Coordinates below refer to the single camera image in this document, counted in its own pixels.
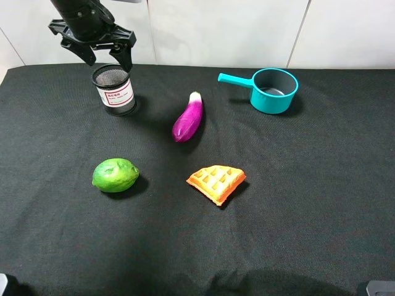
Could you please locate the black mesh pen holder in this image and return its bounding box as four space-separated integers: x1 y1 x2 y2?
91 64 136 116

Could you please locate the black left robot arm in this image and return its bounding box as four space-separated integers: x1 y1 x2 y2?
48 0 136 72

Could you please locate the purple toy eggplant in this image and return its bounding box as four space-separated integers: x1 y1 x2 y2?
172 91 203 142

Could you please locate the teal toy saucepan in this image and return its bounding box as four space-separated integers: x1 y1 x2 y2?
217 68 299 115

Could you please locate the black table cloth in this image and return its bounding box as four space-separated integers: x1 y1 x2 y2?
1 64 394 295

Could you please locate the green toy lime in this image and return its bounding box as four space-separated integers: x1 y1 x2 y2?
92 158 139 193

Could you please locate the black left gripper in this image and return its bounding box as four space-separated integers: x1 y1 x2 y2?
49 9 136 72

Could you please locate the orange toy waffle piece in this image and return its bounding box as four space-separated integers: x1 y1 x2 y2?
186 165 246 207

